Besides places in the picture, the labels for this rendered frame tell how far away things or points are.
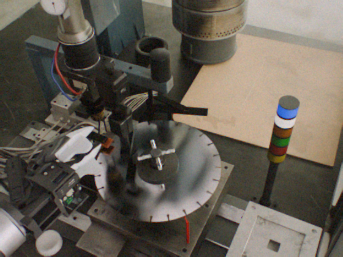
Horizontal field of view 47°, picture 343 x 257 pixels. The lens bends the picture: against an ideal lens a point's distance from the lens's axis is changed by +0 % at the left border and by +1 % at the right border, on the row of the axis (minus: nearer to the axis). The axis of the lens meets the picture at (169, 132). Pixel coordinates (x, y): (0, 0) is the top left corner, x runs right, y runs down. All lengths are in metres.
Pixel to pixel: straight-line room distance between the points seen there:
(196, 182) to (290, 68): 0.81
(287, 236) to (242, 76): 0.77
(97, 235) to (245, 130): 0.62
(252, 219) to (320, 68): 0.85
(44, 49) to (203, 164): 0.64
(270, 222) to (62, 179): 0.54
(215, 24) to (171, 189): 0.72
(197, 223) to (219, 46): 0.79
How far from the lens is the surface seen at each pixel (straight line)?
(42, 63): 1.39
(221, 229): 1.15
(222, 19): 1.49
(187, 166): 1.03
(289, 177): 1.29
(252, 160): 1.31
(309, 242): 1.01
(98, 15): 1.00
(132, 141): 1.02
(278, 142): 0.97
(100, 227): 1.11
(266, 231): 1.00
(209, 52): 1.60
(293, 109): 0.90
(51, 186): 0.66
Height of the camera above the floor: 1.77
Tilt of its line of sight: 48 degrees down
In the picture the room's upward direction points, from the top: 4 degrees counter-clockwise
